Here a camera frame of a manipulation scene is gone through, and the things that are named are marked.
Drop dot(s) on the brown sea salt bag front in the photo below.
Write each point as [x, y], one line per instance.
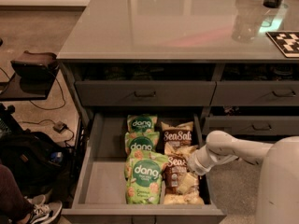
[176, 168]

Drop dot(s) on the grey white sneaker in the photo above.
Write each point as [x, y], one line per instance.
[44, 213]

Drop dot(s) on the green dang bag middle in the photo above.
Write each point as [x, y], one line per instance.
[141, 141]

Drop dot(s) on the black device on side table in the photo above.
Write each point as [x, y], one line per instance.
[36, 66]

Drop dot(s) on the green dang bag front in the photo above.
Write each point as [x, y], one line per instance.
[144, 182]

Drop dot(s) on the black side table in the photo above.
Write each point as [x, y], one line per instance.
[20, 89]

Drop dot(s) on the green dang bag rear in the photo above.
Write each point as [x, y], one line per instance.
[144, 123]

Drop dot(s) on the black backpack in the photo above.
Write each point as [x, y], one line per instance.
[34, 159]

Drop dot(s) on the open grey middle drawer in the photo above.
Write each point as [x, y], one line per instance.
[100, 192]

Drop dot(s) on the black white fiducial marker board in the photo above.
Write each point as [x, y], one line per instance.
[286, 41]

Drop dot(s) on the grey top left drawer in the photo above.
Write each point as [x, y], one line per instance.
[144, 93]

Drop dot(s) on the grey cabinet with glass top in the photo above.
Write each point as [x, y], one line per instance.
[192, 40]

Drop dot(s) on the black power adapter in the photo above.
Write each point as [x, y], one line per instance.
[59, 127]

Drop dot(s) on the brown sea salt bag rear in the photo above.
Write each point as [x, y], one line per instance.
[178, 136]

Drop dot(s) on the grey top right drawer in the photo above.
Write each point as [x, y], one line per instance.
[256, 93]

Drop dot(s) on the green dang bag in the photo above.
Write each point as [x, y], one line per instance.
[141, 141]
[144, 123]
[140, 154]
[144, 182]

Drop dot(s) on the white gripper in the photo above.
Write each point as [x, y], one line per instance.
[193, 163]

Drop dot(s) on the person leg dark trousers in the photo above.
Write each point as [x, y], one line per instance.
[12, 203]

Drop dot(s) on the brown sea salt bag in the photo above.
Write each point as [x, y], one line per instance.
[178, 136]
[176, 168]

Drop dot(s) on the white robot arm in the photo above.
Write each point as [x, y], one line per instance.
[278, 188]

